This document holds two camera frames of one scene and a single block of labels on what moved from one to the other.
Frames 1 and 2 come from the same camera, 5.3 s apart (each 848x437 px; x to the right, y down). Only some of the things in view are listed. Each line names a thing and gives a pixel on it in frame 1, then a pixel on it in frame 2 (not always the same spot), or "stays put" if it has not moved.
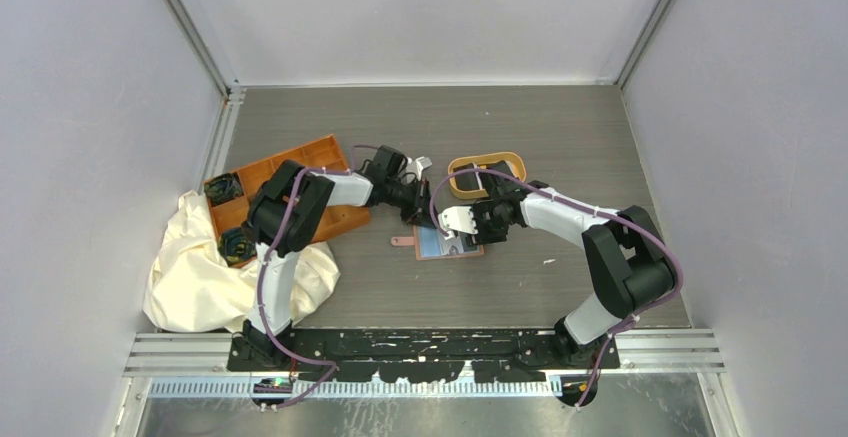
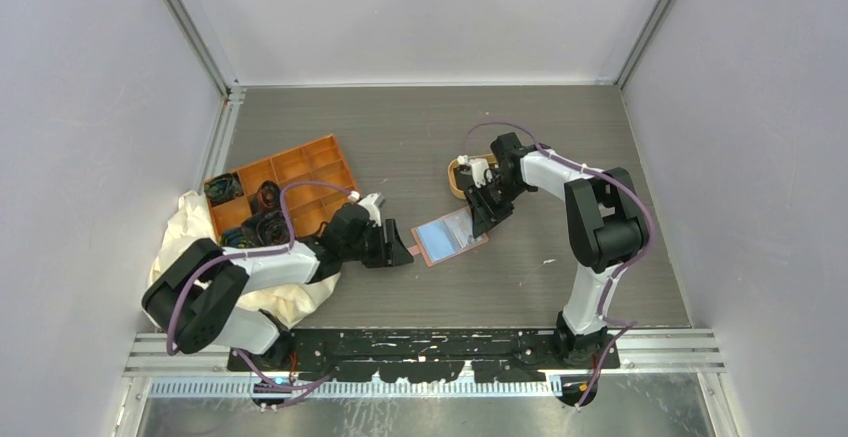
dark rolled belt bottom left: [234, 246] stays put
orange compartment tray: [324, 155] stays put
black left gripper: [421, 212] to [390, 253]
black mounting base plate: [427, 355] stays put
